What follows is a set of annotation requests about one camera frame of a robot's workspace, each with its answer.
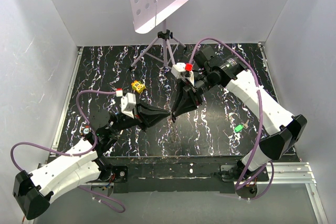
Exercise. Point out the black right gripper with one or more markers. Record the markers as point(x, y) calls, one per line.
point(186, 102)

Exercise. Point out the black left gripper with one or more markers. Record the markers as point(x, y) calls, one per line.
point(153, 116)

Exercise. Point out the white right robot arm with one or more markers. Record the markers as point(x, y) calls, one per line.
point(283, 128)

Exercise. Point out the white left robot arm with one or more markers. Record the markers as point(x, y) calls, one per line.
point(35, 191)

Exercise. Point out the yellow owl number block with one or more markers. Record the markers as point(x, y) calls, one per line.
point(138, 86)

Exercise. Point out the green tag key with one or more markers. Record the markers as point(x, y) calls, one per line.
point(240, 127)

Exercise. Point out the red owl number block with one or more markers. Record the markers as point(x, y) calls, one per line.
point(86, 130)

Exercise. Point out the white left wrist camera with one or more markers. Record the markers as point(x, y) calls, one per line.
point(128, 103)

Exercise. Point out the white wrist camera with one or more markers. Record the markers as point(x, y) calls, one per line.
point(128, 103)
point(182, 70)

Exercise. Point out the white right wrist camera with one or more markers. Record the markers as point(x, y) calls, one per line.
point(182, 70)

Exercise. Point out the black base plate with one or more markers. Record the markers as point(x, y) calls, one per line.
point(137, 174)

